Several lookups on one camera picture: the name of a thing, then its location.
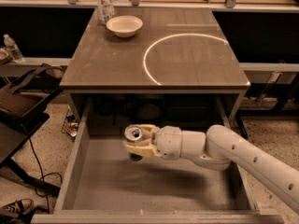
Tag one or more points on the clear plastic water bottle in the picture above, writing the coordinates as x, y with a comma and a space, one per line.
106, 10

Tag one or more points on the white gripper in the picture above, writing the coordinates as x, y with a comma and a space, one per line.
168, 142

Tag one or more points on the black chair with brown bag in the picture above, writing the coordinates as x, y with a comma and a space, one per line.
22, 114

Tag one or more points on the small water bottle on shelf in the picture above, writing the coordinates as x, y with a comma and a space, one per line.
13, 49

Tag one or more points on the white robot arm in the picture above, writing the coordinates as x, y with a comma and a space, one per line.
215, 149

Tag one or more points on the grey open top drawer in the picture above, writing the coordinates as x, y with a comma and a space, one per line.
103, 186

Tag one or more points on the white paper bowl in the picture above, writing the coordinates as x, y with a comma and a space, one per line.
124, 26

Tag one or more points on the Red Bull can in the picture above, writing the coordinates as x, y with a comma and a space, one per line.
133, 138

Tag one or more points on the black sneaker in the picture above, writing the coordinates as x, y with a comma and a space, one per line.
17, 208

